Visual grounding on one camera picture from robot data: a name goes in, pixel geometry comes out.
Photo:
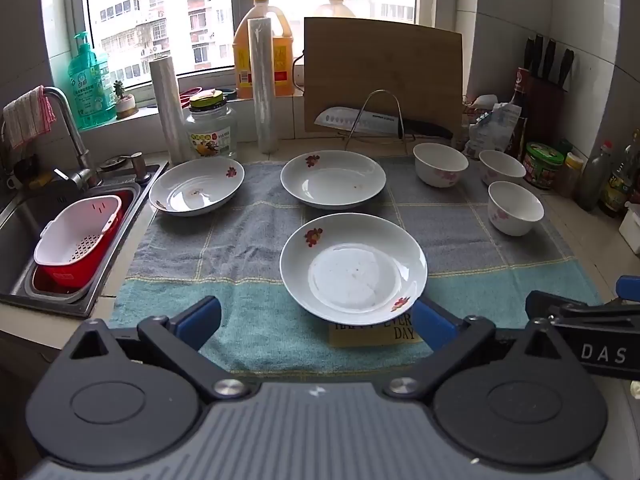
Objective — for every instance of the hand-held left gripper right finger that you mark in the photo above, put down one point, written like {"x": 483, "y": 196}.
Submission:
{"x": 435, "y": 325}

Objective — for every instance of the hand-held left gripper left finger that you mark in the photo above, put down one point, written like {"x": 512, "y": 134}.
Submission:
{"x": 202, "y": 317}

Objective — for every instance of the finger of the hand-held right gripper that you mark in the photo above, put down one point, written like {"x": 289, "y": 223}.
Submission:
{"x": 629, "y": 290}
{"x": 565, "y": 310}

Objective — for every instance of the white floral plate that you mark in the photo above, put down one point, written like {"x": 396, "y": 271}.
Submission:
{"x": 195, "y": 185}
{"x": 350, "y": 270}
{"x": 332, "y": 180}

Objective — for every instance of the white bowl pink flowers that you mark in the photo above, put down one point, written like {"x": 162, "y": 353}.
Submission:
{"x": 501, "y": 166}
{"x": 515, "y": 210}
{"x": 440, "y": 167}

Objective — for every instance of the white plastic container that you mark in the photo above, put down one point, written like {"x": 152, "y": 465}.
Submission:
{"x": 631, "y": 230}

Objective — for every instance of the grey teal checked towel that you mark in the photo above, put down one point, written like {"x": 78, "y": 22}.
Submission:
{"x": 240, "y": 240}

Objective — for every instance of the yellow label sauce bottle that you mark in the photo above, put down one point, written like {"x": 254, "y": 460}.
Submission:
{"x": 617, "y": 190}

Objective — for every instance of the glass oil bottle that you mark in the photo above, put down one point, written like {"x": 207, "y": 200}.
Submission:
{"x": 592, "y": 180}

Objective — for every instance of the yellow lid jar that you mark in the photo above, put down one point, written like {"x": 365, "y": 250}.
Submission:
{"x": 570, "y": 175}

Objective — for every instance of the white and red colander basket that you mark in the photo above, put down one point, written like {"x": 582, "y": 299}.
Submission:
{"x": 65, "y": 274}

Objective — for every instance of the green lid sauce jar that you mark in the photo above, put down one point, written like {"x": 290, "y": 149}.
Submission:
{"x": 542, "y": 155}

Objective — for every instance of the green cap bottle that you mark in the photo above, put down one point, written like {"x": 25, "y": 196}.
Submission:
{"x": 565, "y": 146}

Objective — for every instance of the brown sink dispenser cap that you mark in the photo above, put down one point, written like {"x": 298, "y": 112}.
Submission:
{"x": 139, "y": 167}

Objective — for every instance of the metal sink strainer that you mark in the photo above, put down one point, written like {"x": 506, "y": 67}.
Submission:
{"x": 114, "y": 162}

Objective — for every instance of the glass jar green lid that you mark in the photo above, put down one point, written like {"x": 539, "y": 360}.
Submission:
{"x": 210, "y": 135}

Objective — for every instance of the blue white seasoning bag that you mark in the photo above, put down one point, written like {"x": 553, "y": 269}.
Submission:
{"x": 492, "y": 130}

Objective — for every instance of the brown knife block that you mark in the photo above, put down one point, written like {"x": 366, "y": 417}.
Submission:
{"x": 545, "y": 110}

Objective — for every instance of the dark soy sauce bottle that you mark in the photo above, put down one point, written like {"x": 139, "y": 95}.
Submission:
{"x": 520, "y": 110}

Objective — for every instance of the plastic wrap roll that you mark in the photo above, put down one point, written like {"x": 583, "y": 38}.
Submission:
{"x": 167, "y": 110}
{"x": 262, "y": 90}

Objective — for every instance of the stainless steel sink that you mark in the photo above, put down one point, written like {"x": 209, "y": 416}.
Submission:
{"x": 15, "y": 220}

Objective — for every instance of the red plastic dish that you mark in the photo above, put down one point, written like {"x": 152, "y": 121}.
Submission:
{"x": 190, "y": 97}

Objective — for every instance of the teal plastic dish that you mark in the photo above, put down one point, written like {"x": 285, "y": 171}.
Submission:
{"x": 229, "y": 94}

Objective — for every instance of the small potted plant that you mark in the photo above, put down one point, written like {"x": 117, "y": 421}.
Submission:
{"x": 126, "y": 105}

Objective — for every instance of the metal faucet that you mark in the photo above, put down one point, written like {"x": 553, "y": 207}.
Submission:
{"x": 75, "y": 130}

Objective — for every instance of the green dish soap bottle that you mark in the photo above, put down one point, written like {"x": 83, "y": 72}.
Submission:
{"x": 90, "y": 90}

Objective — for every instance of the pink white dishcloth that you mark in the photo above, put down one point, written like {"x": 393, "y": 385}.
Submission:
{"x": 27, "y": 115}

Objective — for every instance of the bamboo cutting board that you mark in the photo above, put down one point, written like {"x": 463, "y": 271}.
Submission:
{"x": 380, "y": 60}

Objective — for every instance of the orange cooking oil bottle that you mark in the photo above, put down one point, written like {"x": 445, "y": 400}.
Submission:
{"x": 334, "y": 7}
{"x": 287, "y": 55}

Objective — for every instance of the window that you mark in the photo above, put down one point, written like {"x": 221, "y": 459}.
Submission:
{"x": 150, "y": 10}

